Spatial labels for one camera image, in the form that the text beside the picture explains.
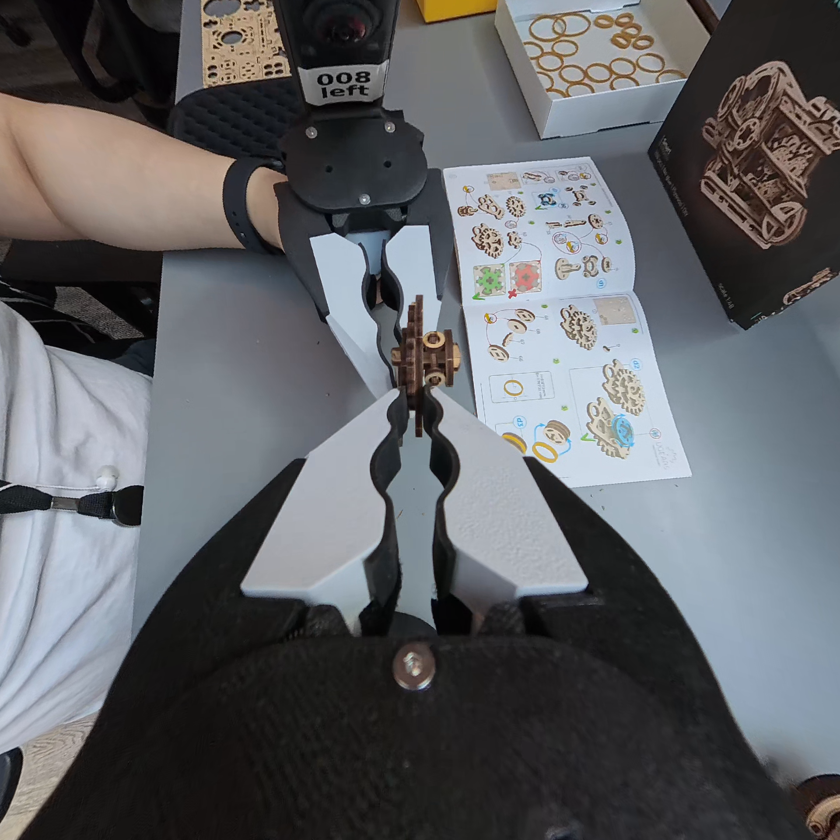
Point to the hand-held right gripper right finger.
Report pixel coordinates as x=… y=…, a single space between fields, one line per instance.
x=512 y=525

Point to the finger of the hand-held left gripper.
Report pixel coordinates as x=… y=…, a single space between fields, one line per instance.
x=417 y=262
x=341 y=295

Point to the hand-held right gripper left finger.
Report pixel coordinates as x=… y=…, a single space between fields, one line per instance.
x=315 y=525

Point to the wooden gear assembly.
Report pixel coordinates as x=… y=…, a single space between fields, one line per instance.
x=410 y=367

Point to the person's left forearm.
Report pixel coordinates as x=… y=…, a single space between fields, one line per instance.
x=98 y=184

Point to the laser-cut wooden parts sheet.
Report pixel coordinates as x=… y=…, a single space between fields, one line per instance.
x=243 y=52

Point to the black model kit box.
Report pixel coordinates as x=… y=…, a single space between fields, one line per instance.
x=754 y=164

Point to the person's left hand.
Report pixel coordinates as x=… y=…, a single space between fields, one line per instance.
x=266 y=203

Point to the black wristband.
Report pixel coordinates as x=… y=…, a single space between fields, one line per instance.
x=236 y=203

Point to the black padded wrist rest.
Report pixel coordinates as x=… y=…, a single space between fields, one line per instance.
x=223 y=121

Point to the illustrated instruction booklet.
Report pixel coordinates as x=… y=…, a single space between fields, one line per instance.
x=577 y=367

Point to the yellow plastic bin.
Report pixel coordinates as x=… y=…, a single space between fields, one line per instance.
x=453 y=10

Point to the white cardboard tray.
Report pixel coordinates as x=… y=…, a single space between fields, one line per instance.
x=590 y=118

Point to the black office chair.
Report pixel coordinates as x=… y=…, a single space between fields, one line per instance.
x=118 y=72

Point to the pile of tan rubber rings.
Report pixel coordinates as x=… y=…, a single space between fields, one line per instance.
x=590 y=65

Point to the white shirt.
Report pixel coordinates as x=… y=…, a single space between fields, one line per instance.
x=65 y=590

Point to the dark wooden wheel part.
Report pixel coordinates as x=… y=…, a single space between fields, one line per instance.
x=820 y=810

